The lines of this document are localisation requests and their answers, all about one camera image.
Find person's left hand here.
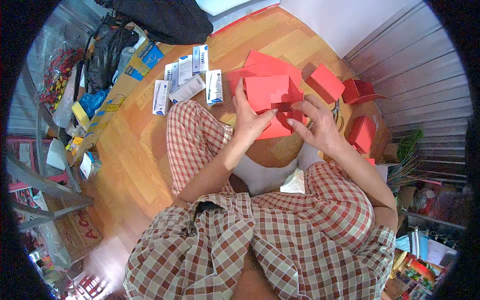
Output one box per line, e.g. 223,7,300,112
232,78,279,148

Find person's right hand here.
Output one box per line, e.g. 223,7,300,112
286,94,344,155

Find person's right thumb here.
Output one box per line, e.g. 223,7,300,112
286,118,309,140

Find person's right index finger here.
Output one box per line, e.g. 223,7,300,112
294,100,320,118

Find person's left fingers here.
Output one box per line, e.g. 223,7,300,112
232,78,247,107

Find person's left thumb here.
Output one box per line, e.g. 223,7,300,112
261,109,279,128

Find person's right fingers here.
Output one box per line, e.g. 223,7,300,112
304,94,334,112

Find half-folded red cardboard box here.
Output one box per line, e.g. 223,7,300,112
244,74,309,141

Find closed red cardboard box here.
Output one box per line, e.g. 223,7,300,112
347,115,377,155
304,63,346,105

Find scissors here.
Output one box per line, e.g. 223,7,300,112
331,100,345,133

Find pile of flat red cardboard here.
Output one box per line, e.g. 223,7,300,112
226,50,304,97

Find open red cardboard box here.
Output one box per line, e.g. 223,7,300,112
341,78,388,105

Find group of white pen cartons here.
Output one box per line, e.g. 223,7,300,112
152,44,224,116

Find person's legs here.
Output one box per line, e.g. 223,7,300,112
166,99,376,229

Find white box with red edge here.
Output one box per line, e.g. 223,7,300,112
195,0,281,37

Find grey roller shutter door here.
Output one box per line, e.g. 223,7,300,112
343,2,474,184

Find bundle of green plant stems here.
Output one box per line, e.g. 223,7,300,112
386,128,432,188

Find large black cloth bag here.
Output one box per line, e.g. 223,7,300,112
95,0,214,46

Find long printed cardboard carton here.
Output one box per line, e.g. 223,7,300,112
71,35,165,166

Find person's body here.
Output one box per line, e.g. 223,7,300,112
123,192,398,300

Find black plastic bag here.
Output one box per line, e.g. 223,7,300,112
87,27,140,92

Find blue plastic bag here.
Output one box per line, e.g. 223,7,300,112
78,88,110,120

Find bundle of red artificial flowers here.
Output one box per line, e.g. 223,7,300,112
39,48,85,112

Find brown carton with red lettering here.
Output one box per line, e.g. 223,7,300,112
45,195,104,263

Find grey metal shelf frame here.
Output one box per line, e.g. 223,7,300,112
5,64,94,233

